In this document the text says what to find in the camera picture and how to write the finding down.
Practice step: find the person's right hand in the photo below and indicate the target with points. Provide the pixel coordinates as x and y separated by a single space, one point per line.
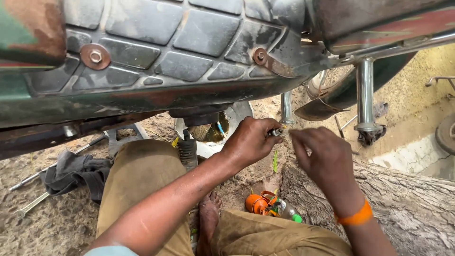
327 160

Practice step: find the person's left hand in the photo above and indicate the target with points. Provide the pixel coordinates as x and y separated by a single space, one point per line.
248 142

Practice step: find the person's left fingers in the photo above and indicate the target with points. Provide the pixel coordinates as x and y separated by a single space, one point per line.
272 140

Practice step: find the person's right fingers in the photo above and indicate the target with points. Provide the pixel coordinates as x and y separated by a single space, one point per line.
300 142

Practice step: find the small metal spark plug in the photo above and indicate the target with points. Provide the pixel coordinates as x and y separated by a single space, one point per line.
277 132

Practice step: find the green leaf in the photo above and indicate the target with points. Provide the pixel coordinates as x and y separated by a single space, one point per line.
274 161

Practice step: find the white basin with dirty liquid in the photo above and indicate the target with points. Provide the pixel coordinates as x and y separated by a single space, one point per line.
236 113

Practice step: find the orange oil can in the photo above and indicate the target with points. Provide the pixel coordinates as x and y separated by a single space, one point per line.
256 204

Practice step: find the clear bottle with green cap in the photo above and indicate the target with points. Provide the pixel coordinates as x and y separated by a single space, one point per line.
286 210

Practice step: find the straw brush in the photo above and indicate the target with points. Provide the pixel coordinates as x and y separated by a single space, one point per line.
202 132

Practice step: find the black coil spring part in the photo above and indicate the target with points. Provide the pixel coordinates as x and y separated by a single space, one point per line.
187 151

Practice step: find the small grey cloth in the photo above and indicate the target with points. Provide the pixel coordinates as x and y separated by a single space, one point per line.
380 109

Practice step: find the orange wristband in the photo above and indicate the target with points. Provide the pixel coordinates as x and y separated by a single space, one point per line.
355 217

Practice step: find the person's bare foot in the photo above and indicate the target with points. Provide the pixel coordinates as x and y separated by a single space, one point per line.
208 217

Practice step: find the pale concrete slab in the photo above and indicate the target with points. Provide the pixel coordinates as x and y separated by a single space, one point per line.
412 156

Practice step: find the grey tree trunk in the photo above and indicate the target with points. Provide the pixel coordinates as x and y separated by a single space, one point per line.
398 209

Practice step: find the old green motorcycle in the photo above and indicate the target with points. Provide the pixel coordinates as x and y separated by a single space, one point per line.
185 42

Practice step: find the dark round wheel disc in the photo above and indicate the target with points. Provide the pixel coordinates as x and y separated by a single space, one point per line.
447 134

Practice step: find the bent metal rod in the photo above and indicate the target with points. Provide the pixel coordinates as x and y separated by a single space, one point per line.
439 79

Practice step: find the person's light blue sleeve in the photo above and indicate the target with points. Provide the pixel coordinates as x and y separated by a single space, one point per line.
110 251

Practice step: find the dark grey rag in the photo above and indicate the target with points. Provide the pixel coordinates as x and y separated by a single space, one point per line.
74 174

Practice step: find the long metal socket wrench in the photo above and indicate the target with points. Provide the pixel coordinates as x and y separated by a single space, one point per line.
46 169

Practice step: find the silver open-end spanner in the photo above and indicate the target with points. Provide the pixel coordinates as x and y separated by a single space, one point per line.
30 206

